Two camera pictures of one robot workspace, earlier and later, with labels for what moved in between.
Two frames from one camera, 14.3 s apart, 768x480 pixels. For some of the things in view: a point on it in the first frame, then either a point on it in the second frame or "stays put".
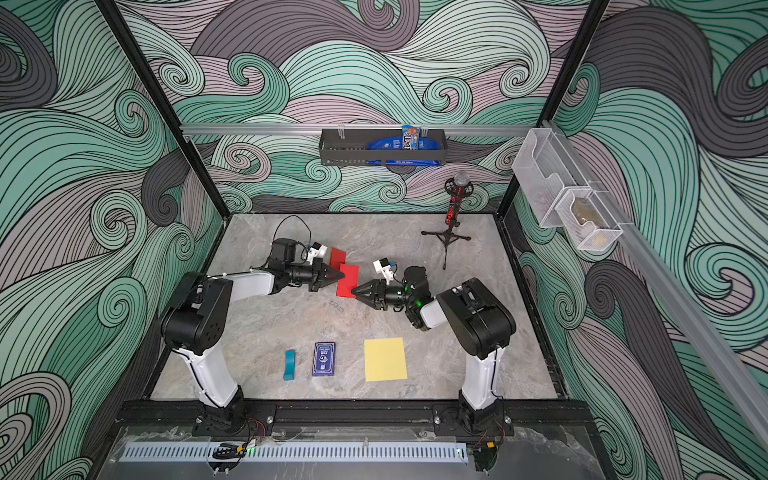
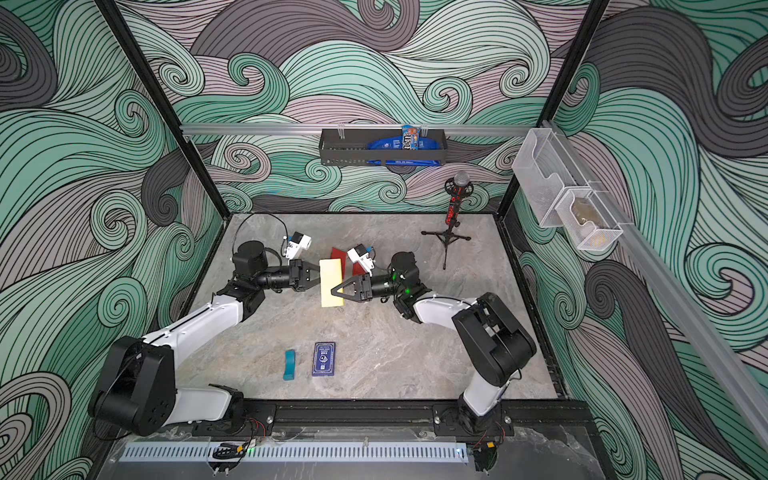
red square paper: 337,257 stays put
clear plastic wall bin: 547,172 stays put
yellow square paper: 384,359 to 330,278
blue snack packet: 410,139 stays put
